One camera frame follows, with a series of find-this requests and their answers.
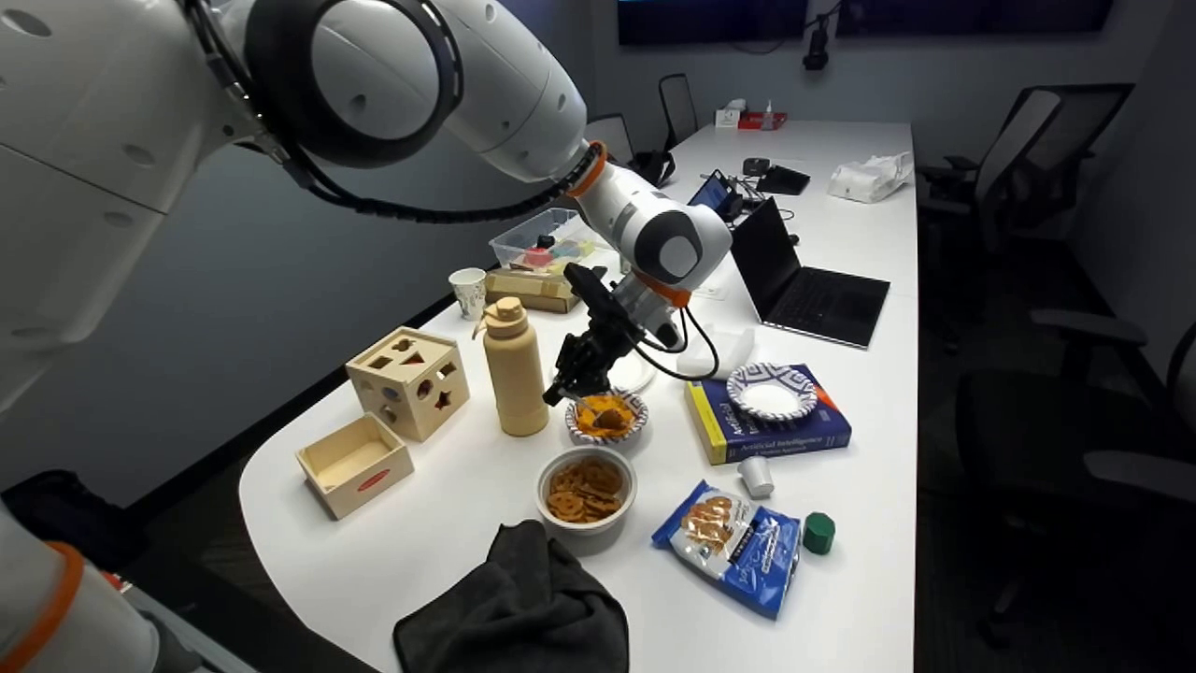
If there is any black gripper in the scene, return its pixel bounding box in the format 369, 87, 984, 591
542, 261, 679, 407

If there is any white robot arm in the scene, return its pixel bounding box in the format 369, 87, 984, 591
0, 0, 730, 407

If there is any black and white bowl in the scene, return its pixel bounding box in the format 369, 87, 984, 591
566, 389, 647, 448

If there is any white bowl with snacks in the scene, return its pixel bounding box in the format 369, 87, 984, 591
535, 446, 636, 553

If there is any tan water bottle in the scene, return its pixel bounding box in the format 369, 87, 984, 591
481, 297, 548, 438

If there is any wooden block box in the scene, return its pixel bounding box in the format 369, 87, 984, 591
485, 269, 574, 313

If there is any paper cup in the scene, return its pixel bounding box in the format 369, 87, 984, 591
449, 266, 485, 320

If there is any clear plastic container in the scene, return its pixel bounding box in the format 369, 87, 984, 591
489, 206, 598, 269

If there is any blue and yellow book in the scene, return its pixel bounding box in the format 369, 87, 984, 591
688, 363, 852, 465

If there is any wooden shape sorter cube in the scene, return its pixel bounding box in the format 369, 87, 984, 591
349, 326, 471, 442

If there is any patterned dish on book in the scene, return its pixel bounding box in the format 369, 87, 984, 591
726, 363, 819, 422

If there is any small white bottle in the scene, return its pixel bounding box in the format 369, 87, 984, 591
740, 457, 774, 503

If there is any black cloth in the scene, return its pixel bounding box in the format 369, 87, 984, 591
393, 522, 631, 673

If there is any black headphones pouch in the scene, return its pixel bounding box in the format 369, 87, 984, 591
631, 149, 678, 189

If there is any open laptop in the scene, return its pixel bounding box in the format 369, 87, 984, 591
733, 204, 891, 348

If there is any blue screen tablet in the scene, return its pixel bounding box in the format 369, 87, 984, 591
690, 173, 744, 220

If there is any blue snack bag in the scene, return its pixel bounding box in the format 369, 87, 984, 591
652, 482, 799, 618

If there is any open wooden box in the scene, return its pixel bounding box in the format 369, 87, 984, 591
298, 416, 416, 522

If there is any green bottle cap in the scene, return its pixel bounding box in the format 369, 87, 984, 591
804, 512, 839, 556

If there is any dark office chair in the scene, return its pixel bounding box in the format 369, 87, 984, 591
657, 70, 700, 146

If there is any white crumpled cloth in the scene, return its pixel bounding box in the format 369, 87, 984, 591
830, 155, 916, 204

